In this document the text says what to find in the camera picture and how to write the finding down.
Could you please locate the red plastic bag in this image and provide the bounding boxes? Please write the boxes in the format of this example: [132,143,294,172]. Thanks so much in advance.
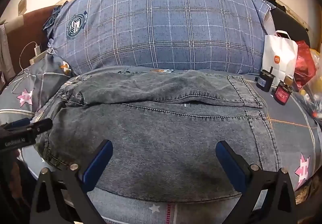
[294,41,317,88]

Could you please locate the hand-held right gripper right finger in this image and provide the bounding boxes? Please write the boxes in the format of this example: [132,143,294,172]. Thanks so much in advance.
[216,140,298,224]

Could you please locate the white cable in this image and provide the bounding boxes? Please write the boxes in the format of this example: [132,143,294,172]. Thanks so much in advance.
[12,41,38,95]

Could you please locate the red small jar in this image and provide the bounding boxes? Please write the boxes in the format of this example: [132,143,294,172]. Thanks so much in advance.
[274,75,293,106]

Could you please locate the blue plaid folded duvet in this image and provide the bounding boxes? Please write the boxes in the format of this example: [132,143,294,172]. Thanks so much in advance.
[41,0,276,76]

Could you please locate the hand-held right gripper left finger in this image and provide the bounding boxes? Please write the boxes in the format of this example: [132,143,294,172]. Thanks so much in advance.
[30,139,114,224]

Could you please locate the dark cloth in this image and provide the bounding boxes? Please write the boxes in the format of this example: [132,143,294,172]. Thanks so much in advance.
[270,7,311,46]

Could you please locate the person's dark clothing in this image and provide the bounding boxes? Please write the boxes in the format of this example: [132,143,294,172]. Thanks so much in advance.
[0,148,41,224]

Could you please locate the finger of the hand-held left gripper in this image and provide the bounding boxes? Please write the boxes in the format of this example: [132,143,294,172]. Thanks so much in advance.
[4,118,31,131]
[25,118,53,136]

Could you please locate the brown headboard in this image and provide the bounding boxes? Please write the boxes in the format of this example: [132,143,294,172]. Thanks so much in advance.
[5,5,61,73]

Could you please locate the white paper bag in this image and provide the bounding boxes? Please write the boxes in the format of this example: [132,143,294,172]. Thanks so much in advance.
[262,30,298,80]

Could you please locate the white power strip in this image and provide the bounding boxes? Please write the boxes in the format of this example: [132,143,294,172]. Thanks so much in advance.
[30,50,49,66]

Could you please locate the small wall picture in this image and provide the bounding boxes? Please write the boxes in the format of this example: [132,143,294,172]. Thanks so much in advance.
[18,0,28,16]

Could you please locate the grey denim pants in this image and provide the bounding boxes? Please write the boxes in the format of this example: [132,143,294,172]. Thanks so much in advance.
[34,69,280,202]

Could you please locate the grey star print pillow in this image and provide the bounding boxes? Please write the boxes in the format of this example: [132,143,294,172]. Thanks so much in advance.
[0,54,76,126]

